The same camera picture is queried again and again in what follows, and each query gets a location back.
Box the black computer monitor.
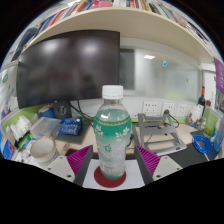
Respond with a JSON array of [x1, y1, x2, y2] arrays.
[[15, 29, 122, 120]]

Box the white wall socket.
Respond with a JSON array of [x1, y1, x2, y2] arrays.
[[142, 100, 159, 116], [162, 101, 177, 117], [178, 103, 189, 117]]

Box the purple water bottle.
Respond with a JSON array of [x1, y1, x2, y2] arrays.
[[213, 116, 224, 153]]

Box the white jar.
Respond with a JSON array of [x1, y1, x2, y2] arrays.
[[189, 103, 205, 123]]

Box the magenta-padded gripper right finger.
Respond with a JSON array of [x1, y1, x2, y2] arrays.
[[133, 144, 184, 186]]

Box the tangled black cables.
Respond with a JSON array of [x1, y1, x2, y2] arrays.
[[69, 103, 96, 124]]

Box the clear plastic container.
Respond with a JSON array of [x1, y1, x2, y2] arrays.
[[29, 116, 63, 139]]

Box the black desk mat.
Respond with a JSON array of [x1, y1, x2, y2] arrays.
[[64, 143, 223, 169]]

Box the blue box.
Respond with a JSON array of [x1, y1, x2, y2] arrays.
[[59, 116, 84, 137]]

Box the dark wine bottle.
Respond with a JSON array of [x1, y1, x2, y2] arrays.
[[197, 85, 207, 108]]

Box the flat round red coaster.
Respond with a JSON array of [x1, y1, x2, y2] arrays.
[[93, 165, 128, 188]]

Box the grey metal laptop stand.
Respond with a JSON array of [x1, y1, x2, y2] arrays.
[[137, 111, 188, 157]]

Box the white tissue stack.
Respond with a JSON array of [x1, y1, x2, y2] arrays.
[[9, 115, 33, 140]]

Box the green glass cup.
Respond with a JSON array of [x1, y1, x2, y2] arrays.
[[203, 111, 219, 138]]

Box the white paper cup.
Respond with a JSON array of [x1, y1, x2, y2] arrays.
[[29, 135, 58, 165]]

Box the clear green-labelled drink bottle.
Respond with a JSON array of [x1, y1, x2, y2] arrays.
[[92, 84, 133, 181]]

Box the blue coiled cable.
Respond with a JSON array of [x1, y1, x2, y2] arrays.
[[192, 134, 213, 155]]

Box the purple pennant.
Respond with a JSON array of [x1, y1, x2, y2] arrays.
[[213, 57, 224, 96]]

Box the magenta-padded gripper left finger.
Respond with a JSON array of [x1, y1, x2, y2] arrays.
[[46, 144, 98, 187]]

